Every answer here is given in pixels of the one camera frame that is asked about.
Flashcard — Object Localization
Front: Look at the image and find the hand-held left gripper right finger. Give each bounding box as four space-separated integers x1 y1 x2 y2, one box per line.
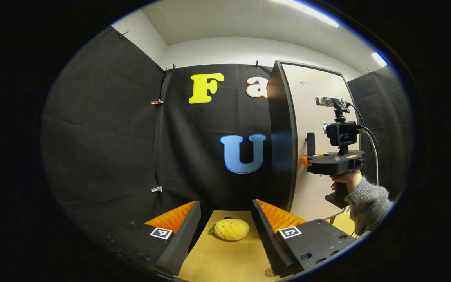
251 199 358 278

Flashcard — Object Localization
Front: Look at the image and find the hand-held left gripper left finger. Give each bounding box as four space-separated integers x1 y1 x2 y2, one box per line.
106 201 202 277

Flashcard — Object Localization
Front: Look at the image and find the beige cabinet door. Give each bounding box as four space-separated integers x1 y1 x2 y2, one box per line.
278 61 362 222

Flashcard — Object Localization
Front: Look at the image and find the dark grey cabinet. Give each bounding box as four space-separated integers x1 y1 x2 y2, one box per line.
266 60 362 224

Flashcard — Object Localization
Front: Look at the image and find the yellow toy fruit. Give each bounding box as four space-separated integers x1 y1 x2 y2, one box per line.
209 218 251 242

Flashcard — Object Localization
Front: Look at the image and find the small ceiling light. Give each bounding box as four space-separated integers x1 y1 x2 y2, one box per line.
371 51 389 67

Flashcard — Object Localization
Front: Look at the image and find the black backdrop cloth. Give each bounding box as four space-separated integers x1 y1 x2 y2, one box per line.
40 25 413 243

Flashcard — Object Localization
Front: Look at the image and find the black cable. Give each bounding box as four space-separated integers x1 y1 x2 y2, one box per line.
358 125 377 184
346 102 381 186

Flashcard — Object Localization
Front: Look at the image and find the white cable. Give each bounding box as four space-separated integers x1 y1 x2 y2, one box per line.
321 209 347 222

